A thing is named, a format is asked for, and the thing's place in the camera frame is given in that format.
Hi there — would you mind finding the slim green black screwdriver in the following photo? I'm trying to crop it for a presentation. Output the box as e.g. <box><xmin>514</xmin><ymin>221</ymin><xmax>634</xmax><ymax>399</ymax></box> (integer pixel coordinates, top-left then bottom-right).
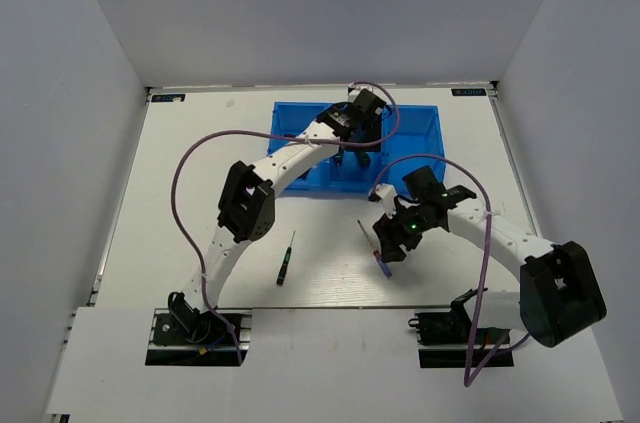
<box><xmin>276</xmin><ymin>231</ymin><xmax>296</xmax><ymax>286</ymax></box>

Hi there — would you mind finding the stubby green screwdriver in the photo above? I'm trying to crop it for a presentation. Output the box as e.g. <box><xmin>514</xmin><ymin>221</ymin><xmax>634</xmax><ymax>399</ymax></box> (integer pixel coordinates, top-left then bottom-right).
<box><xmin>354</xmin><ymin>150</ymin><xmax>371</xmax><ymax>169</ymax></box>
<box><xmin>332</xmin><ymin>149</ymin><xmax>344</xmax><ymax>175</ymax></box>

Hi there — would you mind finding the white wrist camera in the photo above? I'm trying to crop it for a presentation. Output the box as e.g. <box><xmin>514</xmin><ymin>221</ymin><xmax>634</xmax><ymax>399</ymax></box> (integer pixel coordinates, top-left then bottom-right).
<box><xmin>368</xmin><ymin>183</ymin><xmax>398</xmax><ymax>218</ymax></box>
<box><xmin>347</xmin><ymin>85</ymin><xmax>369</xmax><ymax>101</ymax></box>

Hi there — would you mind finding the dark left corner label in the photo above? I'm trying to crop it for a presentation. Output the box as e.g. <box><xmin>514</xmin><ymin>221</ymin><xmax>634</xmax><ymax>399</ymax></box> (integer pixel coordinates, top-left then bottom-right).
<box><xmin>151</xmin><ymin>94</ymin><xmax>186</xmax><ymax>103</ymax></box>

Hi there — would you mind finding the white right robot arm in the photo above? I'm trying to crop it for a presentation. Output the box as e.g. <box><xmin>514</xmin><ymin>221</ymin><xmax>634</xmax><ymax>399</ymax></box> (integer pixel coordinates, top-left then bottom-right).
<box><xmin>369</xmin><ymin>166</ymin><xmax>607</xmax><ymax>348</ymax></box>

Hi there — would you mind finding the dark right corner label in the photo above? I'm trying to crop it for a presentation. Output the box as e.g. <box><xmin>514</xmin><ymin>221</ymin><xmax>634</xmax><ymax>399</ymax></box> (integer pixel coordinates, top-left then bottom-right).
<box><xmin>451</xmin><ymin>88</ymin><xmax>487</xmax><ymax>97</ymax></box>

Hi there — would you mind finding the blue red handle screwdriver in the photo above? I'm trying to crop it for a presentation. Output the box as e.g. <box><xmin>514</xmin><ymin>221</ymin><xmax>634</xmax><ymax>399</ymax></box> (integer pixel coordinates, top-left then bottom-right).
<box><xmin>357</xmin><ymin>220</ymin><xmax>392</xmax><ymax>279</ymax></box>

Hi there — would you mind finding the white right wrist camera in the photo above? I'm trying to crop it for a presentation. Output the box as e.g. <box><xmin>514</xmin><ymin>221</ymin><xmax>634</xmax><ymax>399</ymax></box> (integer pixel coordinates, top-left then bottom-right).
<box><xmin>368</xmin><ymin>183</ymin><xmax>398</xmax><ymax>218</ymax></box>

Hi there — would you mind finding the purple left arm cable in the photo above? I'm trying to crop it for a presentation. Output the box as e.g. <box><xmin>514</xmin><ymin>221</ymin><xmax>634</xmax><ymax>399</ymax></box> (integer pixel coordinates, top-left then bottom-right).
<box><xmin>170</xmin><ymin>80</ymin><xmax>399</xmax><ymax>364</ymax></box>

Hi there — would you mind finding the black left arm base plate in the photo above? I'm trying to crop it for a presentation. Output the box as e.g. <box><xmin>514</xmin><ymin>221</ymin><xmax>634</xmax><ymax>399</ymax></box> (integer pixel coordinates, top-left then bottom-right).
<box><xmin>145</xmin><ymin>309</ymin><xmax>241</xmax><ymax>368</ymax></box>

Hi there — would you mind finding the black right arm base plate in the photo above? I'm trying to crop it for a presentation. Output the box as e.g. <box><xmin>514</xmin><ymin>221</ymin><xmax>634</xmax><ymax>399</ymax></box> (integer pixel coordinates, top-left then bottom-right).
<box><xmin>408</xmin><ymin>310</ymin><xmax>514</xmax><ymax>369</ymax></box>

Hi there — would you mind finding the blue three-compartment bin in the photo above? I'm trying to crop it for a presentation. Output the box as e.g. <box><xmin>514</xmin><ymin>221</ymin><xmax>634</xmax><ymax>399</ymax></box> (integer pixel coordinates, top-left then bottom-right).
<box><xmin>267</xmin><ymin>101</ymin><xmax>447</xmax><ymax>197</ymax></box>

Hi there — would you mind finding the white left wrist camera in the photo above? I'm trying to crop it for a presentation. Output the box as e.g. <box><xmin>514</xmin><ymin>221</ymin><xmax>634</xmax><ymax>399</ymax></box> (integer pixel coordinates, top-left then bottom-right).
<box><xmin>347</xmin><ymin>85</ymin><xmax>369</xmax><ymax>101</ymax></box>

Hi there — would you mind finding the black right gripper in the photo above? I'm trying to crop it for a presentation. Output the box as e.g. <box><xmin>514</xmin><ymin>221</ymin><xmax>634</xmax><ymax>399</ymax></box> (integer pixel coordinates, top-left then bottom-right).
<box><xmin>373</xmin><ymin>200</ymin><xmax>437</xmax><ymax>264</ymax></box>

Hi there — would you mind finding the dark corner label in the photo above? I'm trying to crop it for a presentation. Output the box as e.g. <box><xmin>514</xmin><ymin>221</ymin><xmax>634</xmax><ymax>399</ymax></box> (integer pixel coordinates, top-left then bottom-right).
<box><xmin>151</xmin><ymin>94</ymin><xmax>186</xmax><ymax>103</ymax></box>
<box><xmin>451</xmin><ymin>88</ymin><xmax>487</xmax><ymax>97</ymax></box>

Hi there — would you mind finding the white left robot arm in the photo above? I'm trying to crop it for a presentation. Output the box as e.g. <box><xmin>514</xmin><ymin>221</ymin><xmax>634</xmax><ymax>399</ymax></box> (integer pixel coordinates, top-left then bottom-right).
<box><xmin>168</xmin><ymin>84</ymin><xmax>386</xmax><ymax>342</ymax></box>

